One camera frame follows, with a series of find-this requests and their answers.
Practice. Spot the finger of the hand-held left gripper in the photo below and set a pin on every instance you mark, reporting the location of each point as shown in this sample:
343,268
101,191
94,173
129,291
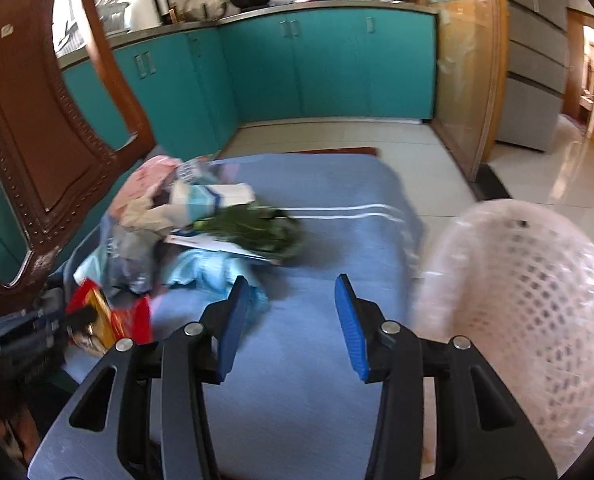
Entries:
83,316

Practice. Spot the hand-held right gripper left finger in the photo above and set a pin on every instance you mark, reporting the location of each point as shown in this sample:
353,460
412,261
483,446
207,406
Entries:
234,325

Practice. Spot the blue striped table cloth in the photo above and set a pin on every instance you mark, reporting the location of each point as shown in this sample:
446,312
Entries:
302,410

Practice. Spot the teal kitchen cabinets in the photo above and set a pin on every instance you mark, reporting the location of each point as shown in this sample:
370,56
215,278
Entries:
327,60

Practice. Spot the red and yellow snack packet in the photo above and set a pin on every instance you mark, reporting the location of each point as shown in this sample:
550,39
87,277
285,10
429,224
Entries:
104,310

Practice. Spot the carved wooden chair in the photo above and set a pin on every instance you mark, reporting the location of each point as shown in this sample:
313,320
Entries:
27,110

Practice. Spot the white kitchen appliance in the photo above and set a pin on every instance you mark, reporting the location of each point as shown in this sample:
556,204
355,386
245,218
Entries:
139,7

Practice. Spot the dish rack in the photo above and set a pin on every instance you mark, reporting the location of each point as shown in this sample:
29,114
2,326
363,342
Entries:
111,15

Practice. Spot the wooden glass door cabinet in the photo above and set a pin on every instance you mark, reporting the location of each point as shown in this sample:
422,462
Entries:
469,60

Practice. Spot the white plastic mesh basket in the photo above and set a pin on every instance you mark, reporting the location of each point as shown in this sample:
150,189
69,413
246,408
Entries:
527,285

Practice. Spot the light blue plastic bag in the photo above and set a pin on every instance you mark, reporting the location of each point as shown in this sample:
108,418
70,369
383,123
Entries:
202,270

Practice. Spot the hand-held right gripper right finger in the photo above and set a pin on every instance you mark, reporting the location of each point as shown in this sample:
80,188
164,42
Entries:
349,325

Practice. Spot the green vegetable leaves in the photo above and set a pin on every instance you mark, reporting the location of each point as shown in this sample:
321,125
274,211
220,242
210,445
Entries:
257,232

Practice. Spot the round metal lid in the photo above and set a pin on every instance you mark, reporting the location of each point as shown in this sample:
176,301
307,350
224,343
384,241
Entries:
204,6

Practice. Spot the pink plastic bag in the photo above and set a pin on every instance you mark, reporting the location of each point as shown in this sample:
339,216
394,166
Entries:
147,180

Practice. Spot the grey refrigerator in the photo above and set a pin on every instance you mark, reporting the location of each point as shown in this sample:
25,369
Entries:
532,60

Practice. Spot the clear patterned plastic bag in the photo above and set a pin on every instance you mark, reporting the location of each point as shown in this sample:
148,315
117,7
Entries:
194,169

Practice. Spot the white and blue paper cup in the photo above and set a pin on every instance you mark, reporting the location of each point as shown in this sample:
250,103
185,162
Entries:
212,197

